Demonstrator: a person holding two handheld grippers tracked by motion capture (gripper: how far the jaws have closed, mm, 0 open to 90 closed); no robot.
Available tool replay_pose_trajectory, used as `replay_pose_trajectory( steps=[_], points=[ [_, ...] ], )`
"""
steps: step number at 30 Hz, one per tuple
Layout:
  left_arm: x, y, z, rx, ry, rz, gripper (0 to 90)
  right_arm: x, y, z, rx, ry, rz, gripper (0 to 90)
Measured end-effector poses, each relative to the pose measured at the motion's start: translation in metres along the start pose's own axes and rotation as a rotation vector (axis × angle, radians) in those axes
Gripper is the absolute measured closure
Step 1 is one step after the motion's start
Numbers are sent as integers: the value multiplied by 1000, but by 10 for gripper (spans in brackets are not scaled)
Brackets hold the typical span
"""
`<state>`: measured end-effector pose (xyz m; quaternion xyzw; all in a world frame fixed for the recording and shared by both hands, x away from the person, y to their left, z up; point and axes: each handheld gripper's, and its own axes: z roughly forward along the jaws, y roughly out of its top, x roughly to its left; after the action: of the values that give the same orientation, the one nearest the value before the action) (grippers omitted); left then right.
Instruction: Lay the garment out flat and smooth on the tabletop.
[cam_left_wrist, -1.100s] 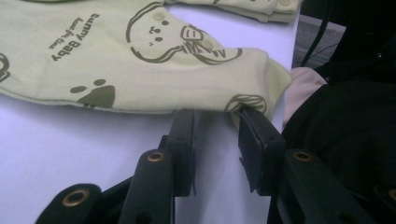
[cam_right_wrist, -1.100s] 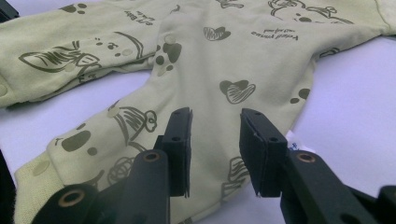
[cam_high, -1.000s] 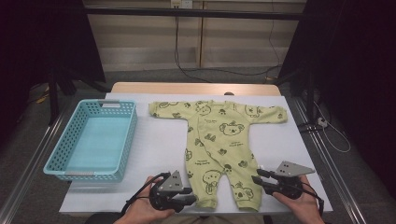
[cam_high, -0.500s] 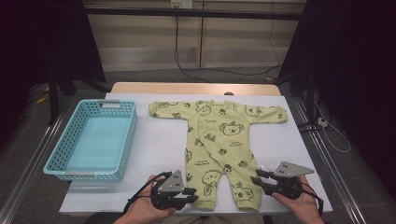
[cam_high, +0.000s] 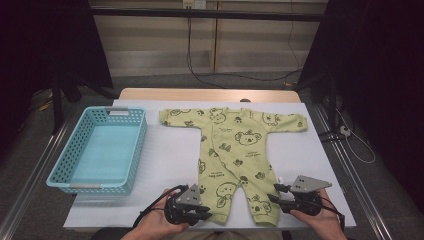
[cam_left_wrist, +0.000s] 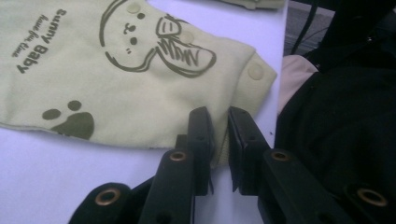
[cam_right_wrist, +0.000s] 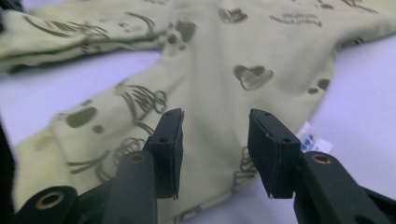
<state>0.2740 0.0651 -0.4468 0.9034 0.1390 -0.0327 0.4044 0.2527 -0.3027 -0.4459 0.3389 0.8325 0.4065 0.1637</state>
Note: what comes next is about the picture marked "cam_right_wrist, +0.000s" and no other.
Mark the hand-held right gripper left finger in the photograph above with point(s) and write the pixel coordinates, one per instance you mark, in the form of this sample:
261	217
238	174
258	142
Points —
166	155

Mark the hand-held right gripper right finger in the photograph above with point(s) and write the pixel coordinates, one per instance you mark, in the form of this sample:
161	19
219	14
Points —
274	155

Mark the green printed baby pants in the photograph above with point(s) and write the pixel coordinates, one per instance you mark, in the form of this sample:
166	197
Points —
218	77

